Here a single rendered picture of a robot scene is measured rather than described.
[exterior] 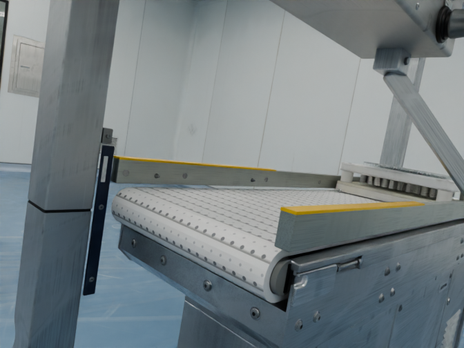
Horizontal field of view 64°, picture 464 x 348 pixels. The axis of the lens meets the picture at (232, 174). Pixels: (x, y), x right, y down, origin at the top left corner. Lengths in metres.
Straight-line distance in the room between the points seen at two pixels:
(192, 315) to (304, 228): 0.32
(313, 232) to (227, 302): 0.12
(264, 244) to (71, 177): 0.26
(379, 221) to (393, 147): 0.91
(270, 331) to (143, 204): 0.20
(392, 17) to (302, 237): 0.20
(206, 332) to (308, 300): 0.25
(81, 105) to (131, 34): 5.49
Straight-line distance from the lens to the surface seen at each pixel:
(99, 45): 0.50
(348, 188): 0.92
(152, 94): 6.08
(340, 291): 0.43
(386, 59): 0.46
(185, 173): 0.56
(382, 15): 0.37
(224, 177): 0.62
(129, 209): 0.47
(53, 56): 0.50
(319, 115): 4.37
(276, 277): 0.33
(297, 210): 0.31
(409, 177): 0.87
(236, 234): 0.36
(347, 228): 0.39
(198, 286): 0.42
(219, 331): 0.56
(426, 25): 0.40
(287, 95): 4.71
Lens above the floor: 0.88
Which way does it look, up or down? 6 degrees down
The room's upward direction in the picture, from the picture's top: 10 degrees clockwise
